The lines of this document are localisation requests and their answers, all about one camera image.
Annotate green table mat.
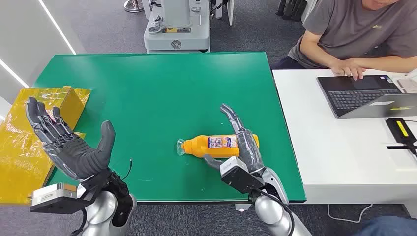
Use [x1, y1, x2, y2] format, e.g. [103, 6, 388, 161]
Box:
[33, 52, 307, 203]

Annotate person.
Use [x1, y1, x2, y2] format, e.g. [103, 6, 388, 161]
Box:
[270, 0, 417, 81]

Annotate yellow cardboard box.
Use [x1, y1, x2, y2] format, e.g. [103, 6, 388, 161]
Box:
[0, 86, 92, 205]

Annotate white floor cable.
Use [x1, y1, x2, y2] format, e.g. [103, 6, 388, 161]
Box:
[327, 204, 373, 224]

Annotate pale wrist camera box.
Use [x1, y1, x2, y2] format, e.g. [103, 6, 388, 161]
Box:
[30, 183, 79, 214]
[220, 156, 265, 195]

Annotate dark grey laptop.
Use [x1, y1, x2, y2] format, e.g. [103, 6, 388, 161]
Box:
[316, 74, 417, 119]

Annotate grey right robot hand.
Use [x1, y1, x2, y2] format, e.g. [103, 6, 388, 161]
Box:
[202, 103, 265, 175]

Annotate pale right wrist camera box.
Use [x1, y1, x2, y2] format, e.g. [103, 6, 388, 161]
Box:
[220, 156, 265, 195]

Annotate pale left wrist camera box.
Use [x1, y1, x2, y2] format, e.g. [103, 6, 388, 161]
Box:
[30, 183, 79, 214]

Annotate thin black loose cable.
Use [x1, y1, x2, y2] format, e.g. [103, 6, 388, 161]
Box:
[122, 159, 133, 181]

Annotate black device with yellow label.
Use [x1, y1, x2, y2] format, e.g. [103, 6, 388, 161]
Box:
[385, 118, 417, 154]

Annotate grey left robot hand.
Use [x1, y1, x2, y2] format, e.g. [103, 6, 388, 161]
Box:
[25, 97, 116, 182]

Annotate orange plastic bottle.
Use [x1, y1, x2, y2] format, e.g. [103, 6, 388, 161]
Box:
[176, 133, 260, 159]

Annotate person's leg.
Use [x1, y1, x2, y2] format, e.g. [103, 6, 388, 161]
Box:
[353, 216, 417, 236]

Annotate white machine stand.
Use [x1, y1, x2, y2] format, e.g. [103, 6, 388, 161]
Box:
[143, 0, 211, 54]

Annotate chrome stanchion base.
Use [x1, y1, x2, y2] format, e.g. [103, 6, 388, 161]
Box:
[123, 0, 145, 13]

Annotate white desk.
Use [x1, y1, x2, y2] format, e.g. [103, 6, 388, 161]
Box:
[272, 68, 417, 219]

